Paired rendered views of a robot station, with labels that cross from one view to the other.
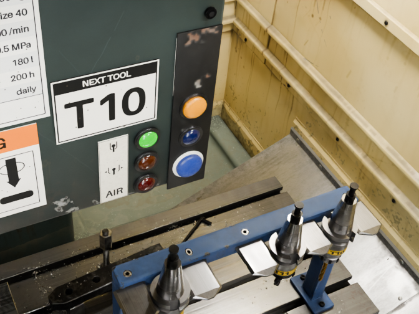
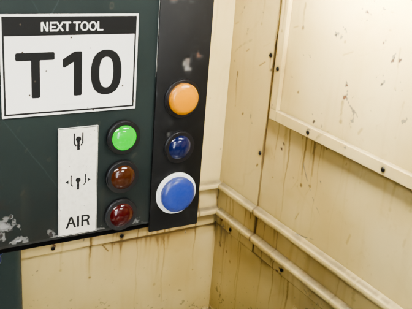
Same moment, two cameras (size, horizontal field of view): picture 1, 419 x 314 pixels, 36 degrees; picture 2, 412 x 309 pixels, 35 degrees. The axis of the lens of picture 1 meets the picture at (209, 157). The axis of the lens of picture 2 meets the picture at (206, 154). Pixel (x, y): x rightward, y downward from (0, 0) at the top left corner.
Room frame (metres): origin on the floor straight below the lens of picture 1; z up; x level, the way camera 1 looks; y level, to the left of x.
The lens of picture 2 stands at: (-0.01, -0.01, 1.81)
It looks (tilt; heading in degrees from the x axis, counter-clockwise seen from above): 20 degrees down; 1
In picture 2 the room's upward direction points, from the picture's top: 5 degrees clockwise
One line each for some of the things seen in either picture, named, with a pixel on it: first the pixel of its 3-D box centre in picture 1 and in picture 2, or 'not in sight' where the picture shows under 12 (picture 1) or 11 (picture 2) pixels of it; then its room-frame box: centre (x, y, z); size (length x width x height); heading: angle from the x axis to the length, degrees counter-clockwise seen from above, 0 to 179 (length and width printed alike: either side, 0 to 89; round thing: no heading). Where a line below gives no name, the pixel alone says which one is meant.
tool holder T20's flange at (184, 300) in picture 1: (169, 293); not in sight; (0.57, 0.03, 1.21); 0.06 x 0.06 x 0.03
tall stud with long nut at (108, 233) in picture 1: (106, 249); not in sight; (0.83, 0.19, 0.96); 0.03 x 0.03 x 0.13
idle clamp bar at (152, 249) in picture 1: (110, 282); not in sight; (0.77, 0.17, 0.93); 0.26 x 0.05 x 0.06; 128
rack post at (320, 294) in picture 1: (325, 252); not in sight; (0.83, -0.26, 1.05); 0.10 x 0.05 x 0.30; 33
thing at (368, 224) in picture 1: (362, 220); not in sight; (0.78, -0.29, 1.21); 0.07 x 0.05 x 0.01; 33
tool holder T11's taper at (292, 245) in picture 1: (291, 232); not in sight; (0.69, -0.15, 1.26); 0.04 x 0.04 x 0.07
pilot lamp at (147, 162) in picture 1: (146, 162); (122, 176); (0.46, 0.06, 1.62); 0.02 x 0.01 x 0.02; 123
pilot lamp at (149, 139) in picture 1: (148, 139); (124, 137); (0.46, 0.06, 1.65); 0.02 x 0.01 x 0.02; 123
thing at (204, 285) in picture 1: (201, 281); not in sight; (0.60, -0.01, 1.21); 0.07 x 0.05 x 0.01; 33
